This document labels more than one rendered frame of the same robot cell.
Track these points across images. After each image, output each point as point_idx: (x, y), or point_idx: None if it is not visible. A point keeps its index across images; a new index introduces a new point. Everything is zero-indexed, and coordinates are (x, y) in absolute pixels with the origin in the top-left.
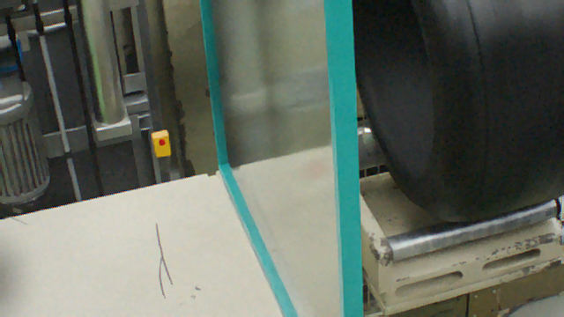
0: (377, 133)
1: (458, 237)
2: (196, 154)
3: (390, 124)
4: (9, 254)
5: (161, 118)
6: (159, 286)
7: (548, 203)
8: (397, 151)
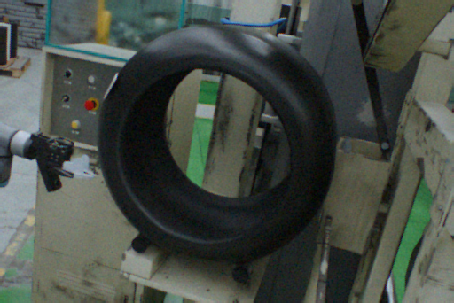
0: (242, 198)
1: None
2: (359, 265)
3: (258, 220)
4: None
5: (289, 150)
6: None
7: (138, 234)
8: (223, 198)
